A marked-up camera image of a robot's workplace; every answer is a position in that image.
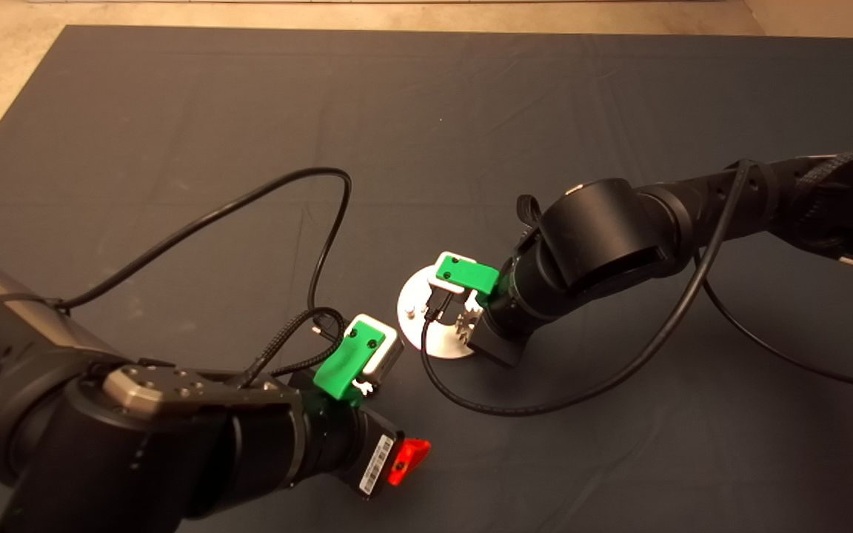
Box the dark grey table cloth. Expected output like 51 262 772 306
0 27 853 533

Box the round metal carrier plate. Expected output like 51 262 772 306
397 265 483 361

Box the green left camera mount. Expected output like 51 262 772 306
313 320 387 408

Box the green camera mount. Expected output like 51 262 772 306
435 255 501 297
313 320 387 408

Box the small steel spur gear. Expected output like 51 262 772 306
454 311 484 343

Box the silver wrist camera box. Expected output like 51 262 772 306
430 252 481 297
349 314 405 386

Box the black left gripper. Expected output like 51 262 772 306
319 409 432 498

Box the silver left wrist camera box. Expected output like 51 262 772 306
349 314 405 386

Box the green right camera mount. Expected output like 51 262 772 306
435 255 501 297

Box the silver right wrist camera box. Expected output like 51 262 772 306
430 252 481 297

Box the black braided cable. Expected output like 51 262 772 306
238 307 346 389
515 194 543 230

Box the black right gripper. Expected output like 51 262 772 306
469 292 546 367

